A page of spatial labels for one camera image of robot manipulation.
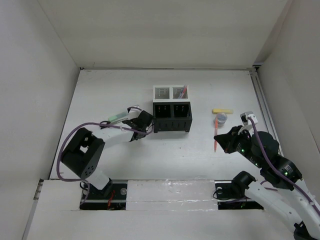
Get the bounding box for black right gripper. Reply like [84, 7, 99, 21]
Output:
[214, 124, 264, 168]

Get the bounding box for orange red pen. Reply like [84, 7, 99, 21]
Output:
[214, 116, 218, 153]

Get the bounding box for clear jar of paperclips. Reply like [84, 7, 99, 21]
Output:
[214, 112, 228, 127]

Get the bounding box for green highlighter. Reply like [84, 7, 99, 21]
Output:
[108, 111, 128, 123]

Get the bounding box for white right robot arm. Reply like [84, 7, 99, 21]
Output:
[213, 125, 320, 240]

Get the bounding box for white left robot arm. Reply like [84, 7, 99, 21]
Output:
[56, 110, 154, 199]

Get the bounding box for yellow highlighter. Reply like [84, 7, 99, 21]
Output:
[212, 108, 234, 115]

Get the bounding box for black slotted organizer box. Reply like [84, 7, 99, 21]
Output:
[153, 102, 193, 133]

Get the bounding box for white slotted organizer box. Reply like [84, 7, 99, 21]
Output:
[152, 85, 190, 103]

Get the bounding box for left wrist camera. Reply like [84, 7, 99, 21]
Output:
[127, 105, 142, 113]

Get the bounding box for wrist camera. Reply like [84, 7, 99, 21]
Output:
[240, 111, 258, 126]
[127, 105, 142, 113]

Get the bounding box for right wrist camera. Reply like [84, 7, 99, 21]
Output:
[240, 111, 258, 126]

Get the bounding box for black handled scissors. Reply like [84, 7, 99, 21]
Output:
[99, 120, 123, 129]

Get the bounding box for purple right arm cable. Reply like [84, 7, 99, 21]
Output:
[249, 117, 320, 213]

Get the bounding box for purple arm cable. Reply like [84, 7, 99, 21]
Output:
[56, 106, 155, 182]
[249, 117, 320, 213]

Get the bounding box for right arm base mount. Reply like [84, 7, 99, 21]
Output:
[212, 171, 264, 210]

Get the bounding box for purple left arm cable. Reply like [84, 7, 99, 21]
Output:
[56, 106, 155, 182]

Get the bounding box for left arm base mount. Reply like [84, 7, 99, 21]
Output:
[79, 180, 128, 211]

